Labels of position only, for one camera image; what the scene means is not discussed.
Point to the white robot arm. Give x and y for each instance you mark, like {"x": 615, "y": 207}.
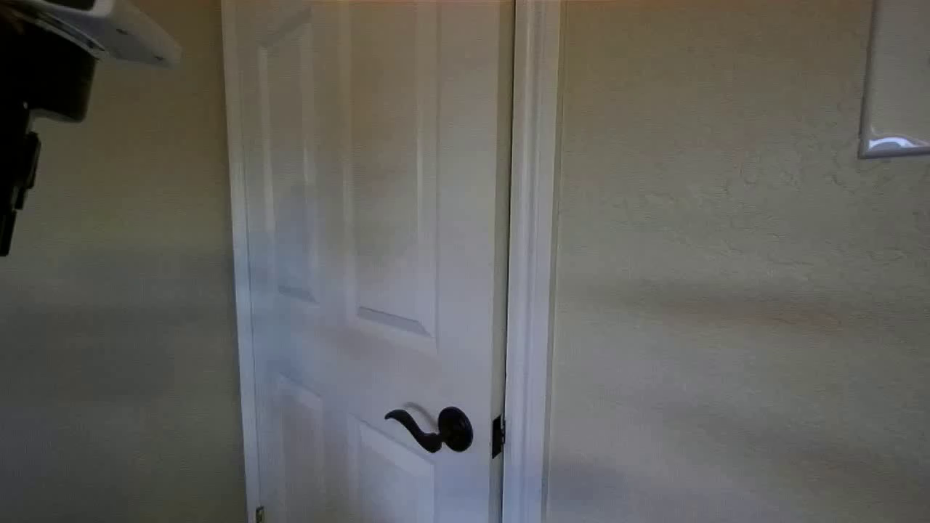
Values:
{"x": 48, "y": 61}

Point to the black lever door handle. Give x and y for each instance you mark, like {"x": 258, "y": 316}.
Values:
{"x": 451, "y": 427}

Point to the black door latch plate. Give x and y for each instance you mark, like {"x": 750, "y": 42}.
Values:
{"x": 499, "y": 437}

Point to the white panelled door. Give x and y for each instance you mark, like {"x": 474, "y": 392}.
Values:
{"x": 369, "y": 200}

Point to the white door frame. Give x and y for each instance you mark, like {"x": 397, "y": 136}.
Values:
{"x": 531, "y": 255}

